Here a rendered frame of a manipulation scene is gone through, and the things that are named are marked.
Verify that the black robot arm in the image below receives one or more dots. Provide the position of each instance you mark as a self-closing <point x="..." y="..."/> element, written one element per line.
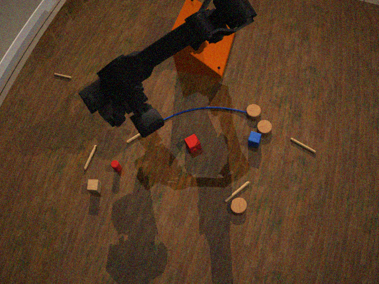
<point x="122" y="77"/>

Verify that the red cylinder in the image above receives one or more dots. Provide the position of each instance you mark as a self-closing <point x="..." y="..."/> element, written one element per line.
<point x="116" y="166"/>

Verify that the blue block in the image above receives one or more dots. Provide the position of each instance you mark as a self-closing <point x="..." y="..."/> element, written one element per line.
<point x="254" y="139"/>

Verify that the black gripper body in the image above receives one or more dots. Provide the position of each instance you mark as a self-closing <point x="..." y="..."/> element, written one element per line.
<point x="148" y="119"/>

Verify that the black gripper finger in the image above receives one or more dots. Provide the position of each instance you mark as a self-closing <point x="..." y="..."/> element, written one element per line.
<point x="133" y="118"/>

